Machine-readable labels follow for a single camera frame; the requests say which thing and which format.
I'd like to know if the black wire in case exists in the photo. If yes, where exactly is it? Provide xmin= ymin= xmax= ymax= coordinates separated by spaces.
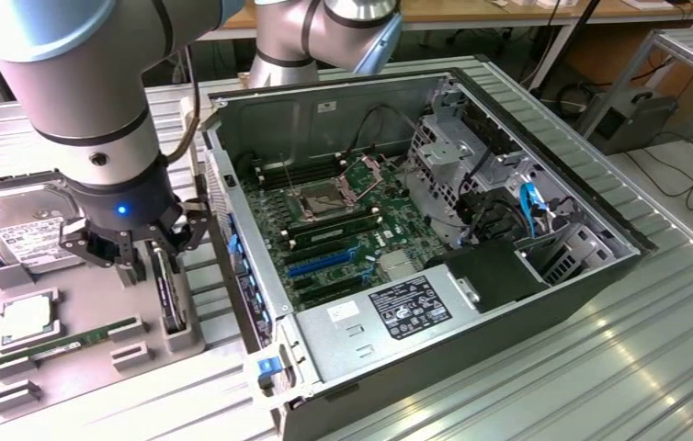
xmin=344 ymin=104 xmax=420 ymax=155

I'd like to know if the metal disk bay cage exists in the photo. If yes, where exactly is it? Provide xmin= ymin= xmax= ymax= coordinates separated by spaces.
xmin=409 ymin=114 xmax=532 ymax=231

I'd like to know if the silver chipset heatsink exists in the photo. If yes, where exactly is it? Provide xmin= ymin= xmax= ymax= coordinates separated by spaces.
xmin=378 ymin=252 xmax=424 ymax=282

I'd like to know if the blue wire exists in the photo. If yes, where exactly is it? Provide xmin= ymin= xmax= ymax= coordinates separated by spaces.
xmin=519 ymin=181 xmax=544 ymax=240

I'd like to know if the metal socket cover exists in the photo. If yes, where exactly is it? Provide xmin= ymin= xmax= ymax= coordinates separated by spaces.
xmin=334 ymin=153 xmax=393 ymax=209

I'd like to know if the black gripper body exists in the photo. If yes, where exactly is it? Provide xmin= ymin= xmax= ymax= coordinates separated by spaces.
xmin=66 ymin=158 xmax=183 ymax=232

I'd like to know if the wooden desk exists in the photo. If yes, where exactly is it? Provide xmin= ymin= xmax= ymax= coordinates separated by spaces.
xmin=194 ymin=0 xmax=693 ymax=93

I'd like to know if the grey box with handle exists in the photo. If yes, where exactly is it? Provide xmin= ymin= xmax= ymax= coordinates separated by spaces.
xmin=585 ymin=89 xmax=679 ymax=155

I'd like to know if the CPU socket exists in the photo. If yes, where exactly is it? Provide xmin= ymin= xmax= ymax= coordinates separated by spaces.
xmin=286 ymin=181 xmax=353 ymax=222

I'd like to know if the black open PC case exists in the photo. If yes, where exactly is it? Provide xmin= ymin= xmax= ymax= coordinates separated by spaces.
xmin=194 ymin=66 xmax=659 ymax=441

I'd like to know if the black graphics card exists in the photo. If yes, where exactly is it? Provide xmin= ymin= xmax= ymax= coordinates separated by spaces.
xmin=146 ymin=238 xmax=190 ymax=334

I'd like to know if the grey power supply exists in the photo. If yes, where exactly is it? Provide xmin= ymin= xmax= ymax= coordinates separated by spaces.
xmin=292 ymin=265 xmax=482 ymax=385

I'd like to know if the green motherboard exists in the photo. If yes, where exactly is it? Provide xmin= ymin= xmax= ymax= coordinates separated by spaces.
xmin=237 ymin=151 xmax=444 ymax=310

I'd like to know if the black coiled floor cable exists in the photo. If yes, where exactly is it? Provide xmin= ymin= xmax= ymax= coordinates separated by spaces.
xmin=556 ymin=82 xmax=597 ymax=116

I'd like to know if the silver CPU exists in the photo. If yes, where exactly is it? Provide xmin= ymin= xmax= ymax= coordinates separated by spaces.
xmin=0 ymin=298 xmax=55 ymax=344

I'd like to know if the black plastic shroud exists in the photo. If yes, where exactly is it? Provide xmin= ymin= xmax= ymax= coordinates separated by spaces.
xmin=422 ymin=240 xmax=549 ymax=316

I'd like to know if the grey parts rack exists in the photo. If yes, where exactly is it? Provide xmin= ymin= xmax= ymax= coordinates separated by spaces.
xmin=0 ymin=197 xmax=206 ymax=414

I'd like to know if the silver hard disk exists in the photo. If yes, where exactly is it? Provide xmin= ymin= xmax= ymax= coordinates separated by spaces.
xmin=0 ymin=172 xmax=87 ymax=268

